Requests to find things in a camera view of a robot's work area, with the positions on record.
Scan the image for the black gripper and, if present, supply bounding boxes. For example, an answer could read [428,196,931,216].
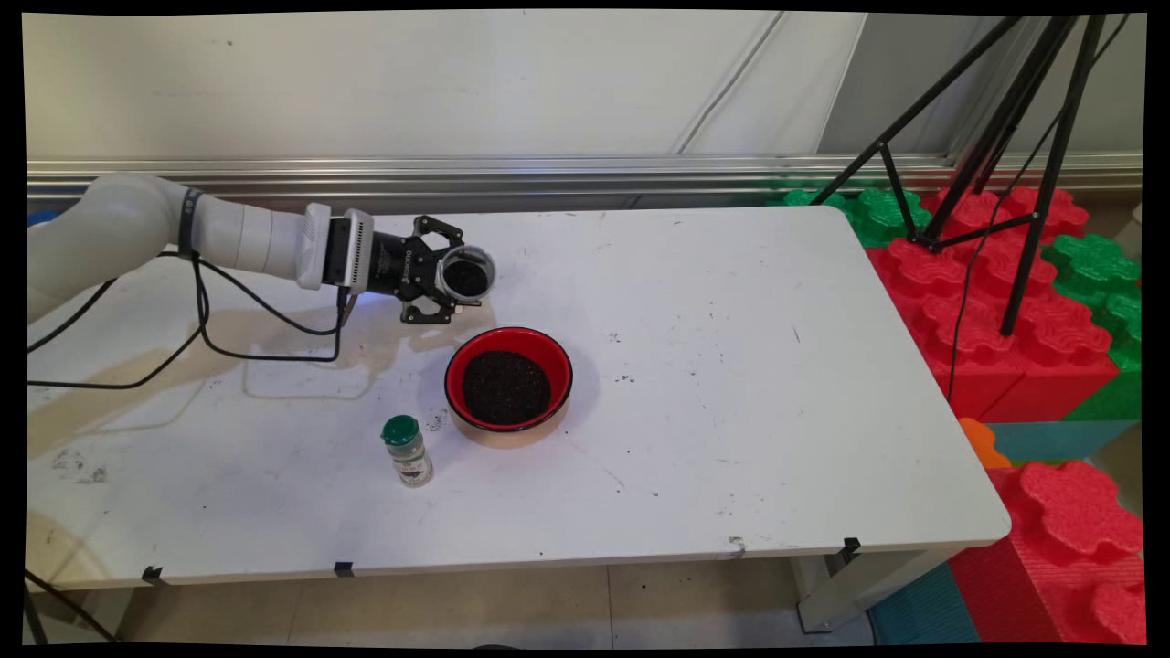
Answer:
[373,214,484,326]

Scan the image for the clear plastic jar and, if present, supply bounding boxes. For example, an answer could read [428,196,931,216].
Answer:
[437,243,497,304]

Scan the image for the large dark grounds heap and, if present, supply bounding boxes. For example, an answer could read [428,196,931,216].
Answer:
[462,350,553,428]

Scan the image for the red bowl with tan outside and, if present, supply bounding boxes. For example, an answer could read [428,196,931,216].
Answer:
[444,326,575,450]

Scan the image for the green lid spice bottle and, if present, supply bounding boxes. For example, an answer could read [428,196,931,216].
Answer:
[380,414,434,488]

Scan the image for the green foam block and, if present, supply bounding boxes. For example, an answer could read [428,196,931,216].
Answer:
[1042,233,1143,423]
[782,187,933,249]

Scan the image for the white table leg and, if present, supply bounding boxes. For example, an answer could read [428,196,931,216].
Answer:
[791,547,961,635]

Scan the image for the red foam block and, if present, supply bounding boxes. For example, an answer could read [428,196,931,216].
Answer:
[864,186,1123,424]
[949,460,1148,645]

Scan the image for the orange foam piece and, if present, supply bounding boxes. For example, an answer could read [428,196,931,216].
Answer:
[957,417,1014,472]

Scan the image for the teal foam block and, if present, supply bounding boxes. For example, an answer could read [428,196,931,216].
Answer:
[866,562,981,645]

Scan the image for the black tripod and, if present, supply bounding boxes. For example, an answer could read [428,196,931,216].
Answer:
[809,14,1109,337]

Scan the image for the teal foam panel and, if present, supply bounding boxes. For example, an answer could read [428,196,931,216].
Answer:
[985,419,1143,467]

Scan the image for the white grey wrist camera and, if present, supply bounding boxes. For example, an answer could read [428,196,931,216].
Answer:
[297,203,376,293]

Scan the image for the aluminium wall rail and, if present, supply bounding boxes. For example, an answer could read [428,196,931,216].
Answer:
[27,154,1143,216]

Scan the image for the black cable strap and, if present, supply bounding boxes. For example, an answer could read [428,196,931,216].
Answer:
[178,187,204,257]

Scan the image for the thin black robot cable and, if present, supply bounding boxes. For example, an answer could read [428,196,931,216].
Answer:
[27,256,353,389]
[27,252,353,356]

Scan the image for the thick black cable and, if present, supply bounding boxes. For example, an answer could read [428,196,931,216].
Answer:
[26,568,122,645]

